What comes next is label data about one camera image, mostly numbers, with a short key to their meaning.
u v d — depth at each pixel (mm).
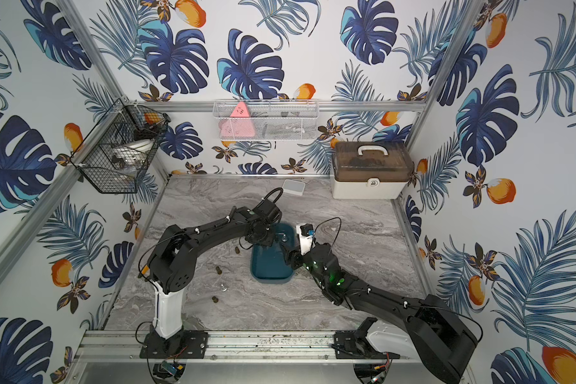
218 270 888
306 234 677
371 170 1009
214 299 828
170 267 510
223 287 851
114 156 842
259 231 703
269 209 761
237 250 945
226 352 743
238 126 897
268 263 837
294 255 711
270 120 923
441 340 414
